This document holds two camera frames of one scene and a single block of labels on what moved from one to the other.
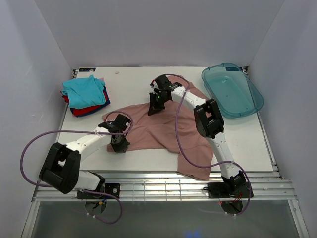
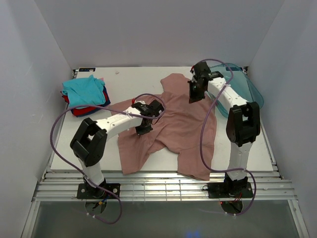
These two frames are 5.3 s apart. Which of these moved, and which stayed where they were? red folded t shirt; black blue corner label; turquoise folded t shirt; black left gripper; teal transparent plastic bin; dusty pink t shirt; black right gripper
Moved: black left gripper; dusty pink t shirt; black right gripper
Stayed: teal transparent plastic bin; turquoise folded t shirt; red folded t shirt; black blue corner label
